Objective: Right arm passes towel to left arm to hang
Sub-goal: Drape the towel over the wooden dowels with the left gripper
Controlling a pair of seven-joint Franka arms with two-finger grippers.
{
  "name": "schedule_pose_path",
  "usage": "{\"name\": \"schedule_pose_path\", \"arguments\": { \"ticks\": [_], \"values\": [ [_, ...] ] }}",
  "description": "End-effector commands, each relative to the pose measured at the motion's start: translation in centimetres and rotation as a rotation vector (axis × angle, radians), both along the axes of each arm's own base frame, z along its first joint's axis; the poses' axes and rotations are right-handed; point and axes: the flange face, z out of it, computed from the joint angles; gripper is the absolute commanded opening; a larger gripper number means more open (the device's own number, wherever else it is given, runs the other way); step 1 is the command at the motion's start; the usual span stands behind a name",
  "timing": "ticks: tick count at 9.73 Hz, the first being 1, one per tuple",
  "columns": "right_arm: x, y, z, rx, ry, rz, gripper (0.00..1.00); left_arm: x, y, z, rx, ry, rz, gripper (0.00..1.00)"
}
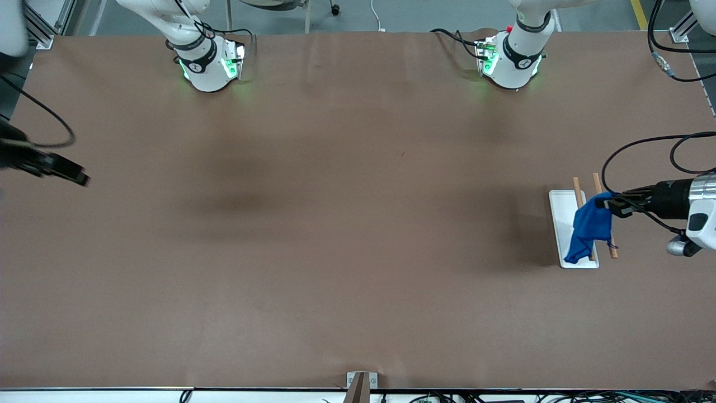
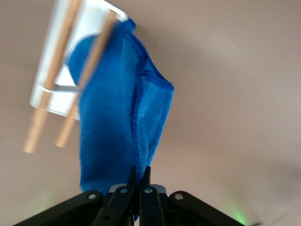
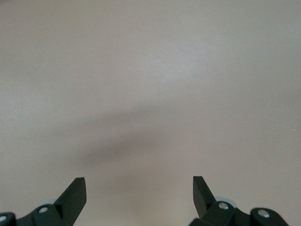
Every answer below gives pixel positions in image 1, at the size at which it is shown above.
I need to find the blue microfibre towel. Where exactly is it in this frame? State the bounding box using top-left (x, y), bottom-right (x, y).
top-left (564, 192), bottom-right (619, 264)

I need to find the white towel rack base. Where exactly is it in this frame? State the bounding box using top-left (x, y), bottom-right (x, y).
top-left (549, 190), bottom-right (600, 269)

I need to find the wooden rack rod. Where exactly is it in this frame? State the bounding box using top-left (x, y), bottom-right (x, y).
top-left (573, 177), bottom-right (597, 262)
top-left (593, 173), bottom-right (619, 259)

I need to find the brown table cover sheet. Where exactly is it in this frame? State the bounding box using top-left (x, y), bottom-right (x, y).
top-left (0, 29), bottom-right (716, 391)

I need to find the chair base with caster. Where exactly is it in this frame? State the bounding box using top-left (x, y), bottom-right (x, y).
top-left (227, 0), bottom-right (342, 34)

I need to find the aluminium frame profile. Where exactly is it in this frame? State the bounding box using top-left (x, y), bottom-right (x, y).
top-left (22, 0), bottom-right (76, 50)
top-left (670, 11), bottom-right (700, 44)

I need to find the black cable with metal connector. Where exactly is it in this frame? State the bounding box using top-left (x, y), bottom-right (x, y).
top-left (648, 0), bottom-right (716, 82)

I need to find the tangled cable bundle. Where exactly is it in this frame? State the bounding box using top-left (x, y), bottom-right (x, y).
top-left (408, 392), bottom-right (716, 403)

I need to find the black right arm base cable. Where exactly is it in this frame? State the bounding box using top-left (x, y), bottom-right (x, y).
top-left (173, 0), bottom-right (256, 54)

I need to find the black arm base cable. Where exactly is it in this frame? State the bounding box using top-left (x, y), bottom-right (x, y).
top-left (173, 0), bottom-right (256, 54)
top-left (430, 28), bottom-right (487, 61)

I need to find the black left arm base cable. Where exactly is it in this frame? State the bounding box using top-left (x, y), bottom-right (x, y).
top-left (430, 28), bottom-right (487, 61)

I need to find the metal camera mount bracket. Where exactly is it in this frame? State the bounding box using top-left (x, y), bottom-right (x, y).
top-left (346, 371), bottom-right (379, 403)

